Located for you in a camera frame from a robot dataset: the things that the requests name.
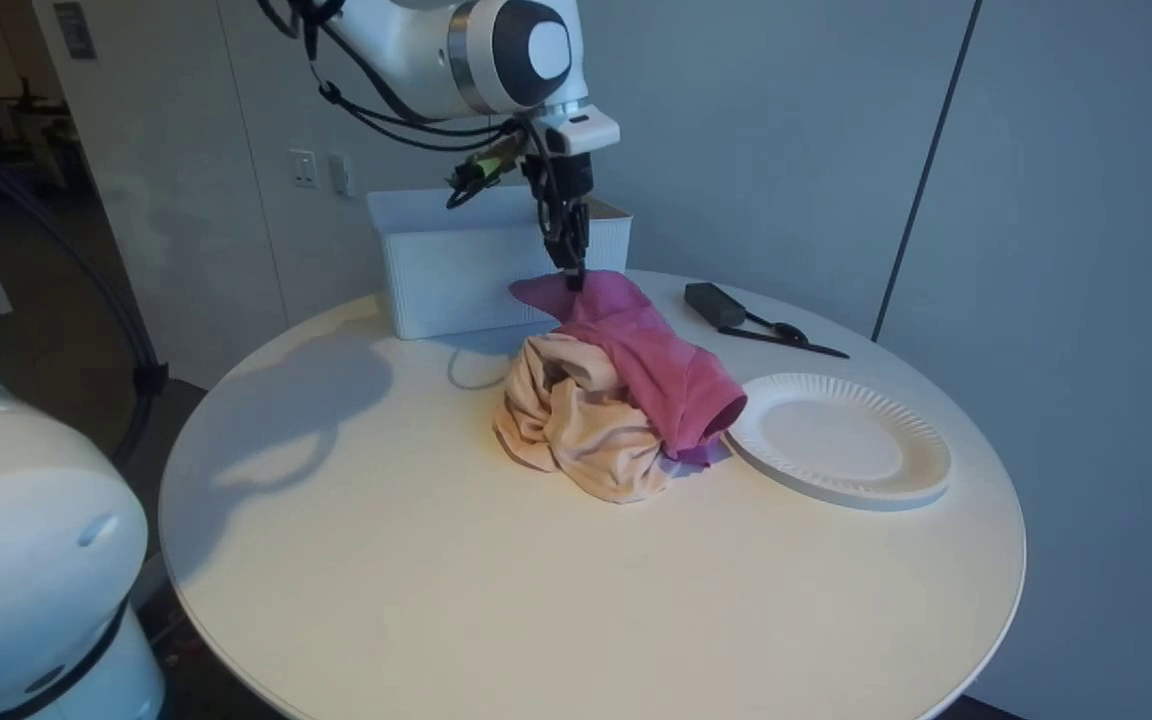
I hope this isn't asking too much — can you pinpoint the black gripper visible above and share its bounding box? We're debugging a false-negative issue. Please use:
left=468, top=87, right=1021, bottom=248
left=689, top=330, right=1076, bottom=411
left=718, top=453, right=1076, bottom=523
left=523, top=154, right=591, bottom=291

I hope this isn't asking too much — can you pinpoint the peach t-shirt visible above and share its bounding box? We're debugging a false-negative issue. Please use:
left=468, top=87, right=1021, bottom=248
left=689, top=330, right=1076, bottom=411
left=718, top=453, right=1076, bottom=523
left=491, top=330, right=669, bottom=504

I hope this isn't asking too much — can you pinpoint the pink towel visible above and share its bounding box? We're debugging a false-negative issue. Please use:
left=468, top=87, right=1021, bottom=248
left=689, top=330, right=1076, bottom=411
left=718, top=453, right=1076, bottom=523
left=511, top=273, right=747, bottom=457

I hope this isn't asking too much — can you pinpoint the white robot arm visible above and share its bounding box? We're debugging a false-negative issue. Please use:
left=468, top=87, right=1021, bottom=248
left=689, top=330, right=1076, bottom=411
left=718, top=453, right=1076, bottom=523
left=0, top=0, right=619, bottom=720

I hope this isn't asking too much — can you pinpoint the white storage container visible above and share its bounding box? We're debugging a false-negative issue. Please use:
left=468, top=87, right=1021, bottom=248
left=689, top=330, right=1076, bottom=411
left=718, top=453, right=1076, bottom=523
left=364, top=182, right=635, bottom=345

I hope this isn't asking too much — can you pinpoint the black hair brush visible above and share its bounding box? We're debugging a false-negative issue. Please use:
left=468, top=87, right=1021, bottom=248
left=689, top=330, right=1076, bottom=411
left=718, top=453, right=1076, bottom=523
left=682, top=283, right=841, bottom=361

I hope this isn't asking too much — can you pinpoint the small purple cloth piece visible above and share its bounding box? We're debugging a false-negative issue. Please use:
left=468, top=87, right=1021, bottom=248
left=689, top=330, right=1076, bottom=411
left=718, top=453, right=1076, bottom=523
left=659, top=434, right=730, bottom=476

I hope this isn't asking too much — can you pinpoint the white paper plate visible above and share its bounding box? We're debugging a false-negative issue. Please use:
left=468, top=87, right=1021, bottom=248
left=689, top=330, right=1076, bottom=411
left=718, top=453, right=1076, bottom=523
left=727, top=371, right=952, bottom=512

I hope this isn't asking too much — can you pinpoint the wrist camera with yellow mount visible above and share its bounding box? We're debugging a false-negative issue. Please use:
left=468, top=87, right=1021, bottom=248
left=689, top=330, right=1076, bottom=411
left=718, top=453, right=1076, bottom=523
left=443, top=108, right=625, bottom=210

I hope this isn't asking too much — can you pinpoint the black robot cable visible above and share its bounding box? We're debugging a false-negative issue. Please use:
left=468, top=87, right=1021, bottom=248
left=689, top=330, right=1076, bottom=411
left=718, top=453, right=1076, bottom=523
left=253, top=0, right=538, bottom=154

